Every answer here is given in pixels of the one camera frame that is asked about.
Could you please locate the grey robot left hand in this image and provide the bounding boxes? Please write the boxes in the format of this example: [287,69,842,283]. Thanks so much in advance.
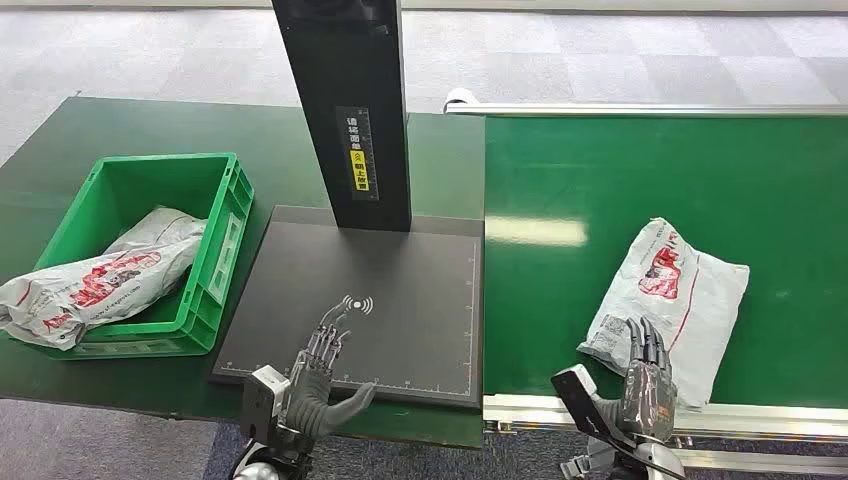
[284,294,378,440]

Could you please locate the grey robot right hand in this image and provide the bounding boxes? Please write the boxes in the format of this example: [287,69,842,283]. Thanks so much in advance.
[621,316,678,444]

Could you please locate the grey courier bag red print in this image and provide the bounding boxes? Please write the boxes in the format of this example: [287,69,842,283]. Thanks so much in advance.
[0,231,203,352]
[576,217,751,411]

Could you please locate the green conveyor belt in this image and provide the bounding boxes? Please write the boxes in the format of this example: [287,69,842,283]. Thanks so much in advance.
[483,115,848,410]

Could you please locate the green plastic crate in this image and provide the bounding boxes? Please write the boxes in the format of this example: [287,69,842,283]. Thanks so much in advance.
[3,152,256,361]

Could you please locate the plain grey courier bag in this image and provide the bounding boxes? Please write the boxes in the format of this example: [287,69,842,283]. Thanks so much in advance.
[105,206,208,256]

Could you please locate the black yellow column label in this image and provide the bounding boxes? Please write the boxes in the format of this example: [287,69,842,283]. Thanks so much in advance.
[335,105,381,202]

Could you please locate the black scanner column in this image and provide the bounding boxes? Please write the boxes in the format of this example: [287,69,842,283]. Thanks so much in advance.
[271,0,413,233]

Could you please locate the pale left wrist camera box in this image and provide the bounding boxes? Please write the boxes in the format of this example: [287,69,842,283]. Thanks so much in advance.
[240,364,291,446]

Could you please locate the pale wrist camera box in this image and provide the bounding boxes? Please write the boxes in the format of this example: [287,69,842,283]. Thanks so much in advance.
[240,364,291,446]
[551,364,627,455]

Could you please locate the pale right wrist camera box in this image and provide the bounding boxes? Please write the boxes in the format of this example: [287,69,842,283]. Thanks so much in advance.
[551,364,627,455]

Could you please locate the aluminium conveyor frame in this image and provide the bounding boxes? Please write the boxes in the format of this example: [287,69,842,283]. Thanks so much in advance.
[443,87,848,480]

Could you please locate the black scanner base plate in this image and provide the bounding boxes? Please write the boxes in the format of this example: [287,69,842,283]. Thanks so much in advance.
[210,205,485,410]

